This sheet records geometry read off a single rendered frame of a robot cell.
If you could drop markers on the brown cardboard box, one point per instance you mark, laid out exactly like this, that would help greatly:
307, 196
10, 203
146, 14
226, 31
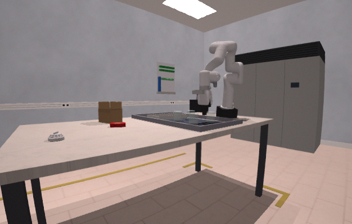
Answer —
110, 112

